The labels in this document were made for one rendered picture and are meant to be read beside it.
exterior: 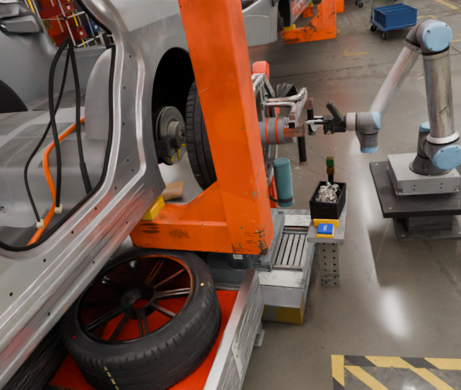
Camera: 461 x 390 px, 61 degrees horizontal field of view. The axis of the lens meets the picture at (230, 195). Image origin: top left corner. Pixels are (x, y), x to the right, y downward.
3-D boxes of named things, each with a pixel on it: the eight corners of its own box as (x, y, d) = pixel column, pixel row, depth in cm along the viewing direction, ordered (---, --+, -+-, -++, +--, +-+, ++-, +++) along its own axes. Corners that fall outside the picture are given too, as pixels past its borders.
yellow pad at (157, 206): (141, 203, 197) (138, 195, 194) (165, 204, 192) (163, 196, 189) (128, 220, 186) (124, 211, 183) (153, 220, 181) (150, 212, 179)
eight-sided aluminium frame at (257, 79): (271, 154, 241) (259, 64, 213) (281, 154, 239) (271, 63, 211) (250, 203, 198) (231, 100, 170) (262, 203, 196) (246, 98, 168)
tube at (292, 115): (262, 108, 196) (259, 87, 191) (301, 106, 190) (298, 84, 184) (254, 122, 182) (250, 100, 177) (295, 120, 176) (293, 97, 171)
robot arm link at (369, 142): (375, 145, 216) (375, 124, 210) (380, 154, 207) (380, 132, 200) (357, 147, 218) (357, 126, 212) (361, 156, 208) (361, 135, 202)
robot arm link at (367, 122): (380, 133, 200) (381, 114, 195) (355, 135, 204) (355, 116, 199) (380, 126, 207) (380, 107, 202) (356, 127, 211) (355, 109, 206)
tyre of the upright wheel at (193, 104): (233, 102, 251) (190, 46, 190) (269, 99, 243) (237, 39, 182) (225, 203, 239) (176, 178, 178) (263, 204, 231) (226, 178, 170)
